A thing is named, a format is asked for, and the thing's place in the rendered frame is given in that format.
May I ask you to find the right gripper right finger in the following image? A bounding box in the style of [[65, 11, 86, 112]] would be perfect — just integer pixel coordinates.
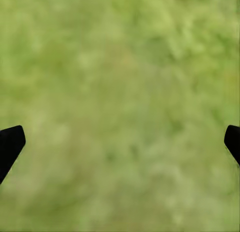
[[224, 125, 240, 164]]

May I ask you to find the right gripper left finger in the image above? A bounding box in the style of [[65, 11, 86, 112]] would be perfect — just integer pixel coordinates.
[[0, 125, 26, 185]]

